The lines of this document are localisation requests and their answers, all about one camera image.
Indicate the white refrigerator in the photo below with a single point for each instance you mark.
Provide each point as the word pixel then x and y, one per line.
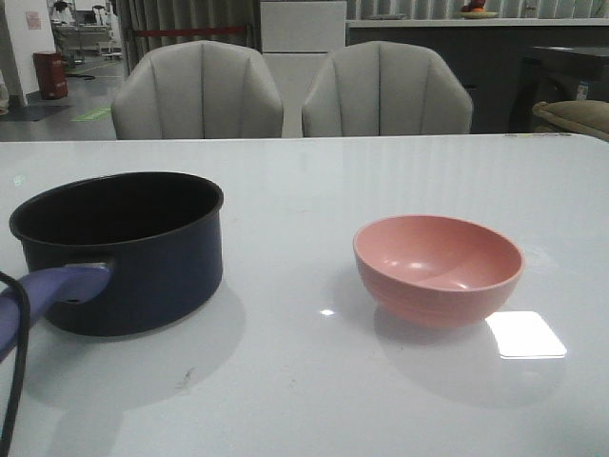
pixel 296 36

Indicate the red trash bin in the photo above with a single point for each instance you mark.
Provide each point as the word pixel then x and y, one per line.
pixel 50 75

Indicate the dark blue saucepan purple handle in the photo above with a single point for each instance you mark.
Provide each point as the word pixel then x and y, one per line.
pixel 121 254

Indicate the red belt stanchion barrier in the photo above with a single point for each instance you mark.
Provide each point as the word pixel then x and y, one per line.
pixel 242 35

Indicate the grey upholstered chair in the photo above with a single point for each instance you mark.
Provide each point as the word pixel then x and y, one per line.
pixel 199 90
pixel 381 88

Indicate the grey pleated curtain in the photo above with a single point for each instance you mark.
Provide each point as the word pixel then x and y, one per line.
pixel 186 14

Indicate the dark side table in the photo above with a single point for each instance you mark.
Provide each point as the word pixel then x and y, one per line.
pixel 555 74

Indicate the left grey upholstered chair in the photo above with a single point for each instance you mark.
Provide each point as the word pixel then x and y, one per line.
pixel 199 90

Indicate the pink bowl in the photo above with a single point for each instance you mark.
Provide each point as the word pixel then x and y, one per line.
pixel 436 271

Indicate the right grey upholstered chair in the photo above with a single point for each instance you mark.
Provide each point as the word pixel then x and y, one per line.
pixel 381 88

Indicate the fruit plate on counter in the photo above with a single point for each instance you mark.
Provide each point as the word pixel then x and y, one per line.
pixel 476 9

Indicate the dark kitchen counter cabinet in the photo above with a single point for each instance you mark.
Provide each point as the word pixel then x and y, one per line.
pixel 484 54

